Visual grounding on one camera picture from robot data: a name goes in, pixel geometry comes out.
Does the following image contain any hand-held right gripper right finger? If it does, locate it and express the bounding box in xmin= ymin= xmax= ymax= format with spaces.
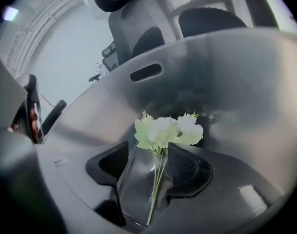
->
xmin=162 ymin=142 xmax=214 ymax=206

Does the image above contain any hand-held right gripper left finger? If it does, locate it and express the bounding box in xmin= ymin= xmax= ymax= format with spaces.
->
xmin=85 ymin=140 xmax=129 ymax=228

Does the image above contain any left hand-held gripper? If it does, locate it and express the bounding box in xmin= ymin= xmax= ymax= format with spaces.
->
xmin=11 ymin=73 xmax=45 ymax=145

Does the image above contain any white flowers bunch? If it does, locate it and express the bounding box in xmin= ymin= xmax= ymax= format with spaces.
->
xmin=134 ymin=110 xmax=204 ymax=226

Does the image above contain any black plastic bin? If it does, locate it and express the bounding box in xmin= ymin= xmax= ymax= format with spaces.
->
xmin=36 ymin=28 xmax=297 ymax=234

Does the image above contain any thin brown coat rack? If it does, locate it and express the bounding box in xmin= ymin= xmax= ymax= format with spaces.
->
xmin=40 ymin=94 xmax=54 ymax=108

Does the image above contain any white crumpled garment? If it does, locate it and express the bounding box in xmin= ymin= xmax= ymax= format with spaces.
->
xmin=94 ymin=62 xmax=107 ymax=77

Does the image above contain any square ceiling light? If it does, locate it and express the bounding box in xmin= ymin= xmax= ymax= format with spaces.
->
xmin=3 ymin=6 xmax=19 ymax=21

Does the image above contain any black office chair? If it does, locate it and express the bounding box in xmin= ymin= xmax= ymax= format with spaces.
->
xmin=40 ymin=0 xmax=283 ymax=138
xmin=88 ymin=41 xmax=117 ymax=82

